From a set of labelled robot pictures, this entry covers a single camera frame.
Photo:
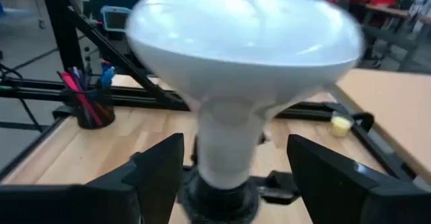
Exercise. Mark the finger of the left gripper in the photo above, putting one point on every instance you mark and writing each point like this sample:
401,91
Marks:
276,187

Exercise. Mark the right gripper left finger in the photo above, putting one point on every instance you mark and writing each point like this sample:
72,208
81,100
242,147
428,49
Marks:
101,204

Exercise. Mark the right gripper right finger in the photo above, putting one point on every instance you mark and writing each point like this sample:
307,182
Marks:
363,204

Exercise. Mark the wooden base table lamp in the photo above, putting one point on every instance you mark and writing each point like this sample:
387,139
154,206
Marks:
219,204

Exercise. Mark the white flood light bulb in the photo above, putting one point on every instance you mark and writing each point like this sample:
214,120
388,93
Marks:
242,49

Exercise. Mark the small yellow candle jar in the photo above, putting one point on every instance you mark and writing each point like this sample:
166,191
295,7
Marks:
340,126

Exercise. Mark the black pen cup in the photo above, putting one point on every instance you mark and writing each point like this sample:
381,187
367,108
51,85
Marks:
96,114

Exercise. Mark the light wood desk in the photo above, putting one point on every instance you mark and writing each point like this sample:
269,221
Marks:
397,109

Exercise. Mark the pink marker pen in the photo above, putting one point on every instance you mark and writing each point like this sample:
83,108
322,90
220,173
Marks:
79,93

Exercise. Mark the black aluminium table frame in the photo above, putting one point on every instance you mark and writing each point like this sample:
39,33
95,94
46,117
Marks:
67,32

